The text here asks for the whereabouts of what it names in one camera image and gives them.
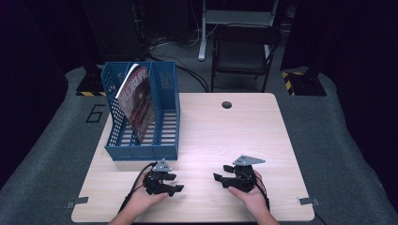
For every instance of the red cover magazine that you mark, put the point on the red cover magazine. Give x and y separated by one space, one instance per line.
137 103

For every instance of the person's right hand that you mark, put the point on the person's right hand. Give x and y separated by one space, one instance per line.
253 200

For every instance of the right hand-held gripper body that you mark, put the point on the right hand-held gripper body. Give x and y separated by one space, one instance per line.
244 179

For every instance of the black folding chair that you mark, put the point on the black folding chair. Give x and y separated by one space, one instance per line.
241 56

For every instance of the black stand base striped edge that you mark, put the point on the black stand base striped edge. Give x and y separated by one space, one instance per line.
308 86
90 84

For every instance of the white metal desk frame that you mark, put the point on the white metal desk frame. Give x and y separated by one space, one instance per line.
202 37

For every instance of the dark curtain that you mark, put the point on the dark curtain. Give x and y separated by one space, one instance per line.
359 62
28 78

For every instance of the person's left hand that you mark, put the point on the person's left hand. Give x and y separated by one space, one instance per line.
144 201

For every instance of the grey metal table bracket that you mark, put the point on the grey metal table bracket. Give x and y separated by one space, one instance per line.
76 201
308 201

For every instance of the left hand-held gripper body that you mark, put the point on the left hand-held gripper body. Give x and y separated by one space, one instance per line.
155 184

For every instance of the dark cabinet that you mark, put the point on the dark cabinet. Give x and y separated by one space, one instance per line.
115 31

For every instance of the blue plastic file rack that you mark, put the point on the blue plastic file rack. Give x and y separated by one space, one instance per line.
165 150

